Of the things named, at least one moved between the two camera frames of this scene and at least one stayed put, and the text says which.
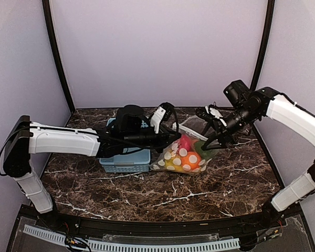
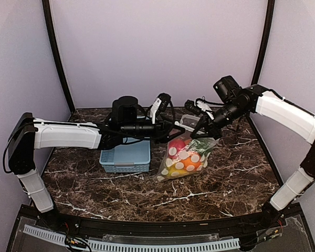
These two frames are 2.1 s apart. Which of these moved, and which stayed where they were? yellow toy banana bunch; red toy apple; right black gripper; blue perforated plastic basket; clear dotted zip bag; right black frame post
Moved: right black gripper; red toy apple; clear dotted zip bag; yellow toy banana bunch
Stayed: blue perforated plastic basket; right black frame post
